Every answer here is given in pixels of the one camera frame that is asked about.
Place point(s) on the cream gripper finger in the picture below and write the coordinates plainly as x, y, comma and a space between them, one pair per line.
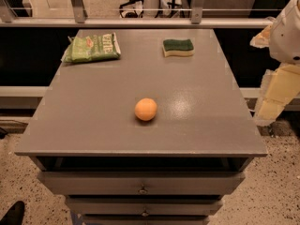
278, 89

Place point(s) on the green jalapeno chip bag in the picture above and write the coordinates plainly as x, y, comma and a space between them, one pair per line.
92, 48

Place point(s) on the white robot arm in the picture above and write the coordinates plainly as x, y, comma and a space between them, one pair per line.
282, 38

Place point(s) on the green and yellow sponge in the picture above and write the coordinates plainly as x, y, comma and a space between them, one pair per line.
178, 47

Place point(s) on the orange fruit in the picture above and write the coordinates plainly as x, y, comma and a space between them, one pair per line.
146, 109

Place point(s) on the office chair base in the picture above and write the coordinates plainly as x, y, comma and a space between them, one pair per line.
146, 3

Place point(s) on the grey drawer cabinet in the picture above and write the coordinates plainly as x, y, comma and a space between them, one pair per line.
156, 137

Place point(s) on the metal railing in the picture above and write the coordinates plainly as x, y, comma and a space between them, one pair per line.
179, 17

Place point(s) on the black shoe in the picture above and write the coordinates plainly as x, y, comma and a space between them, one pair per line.
14, 215

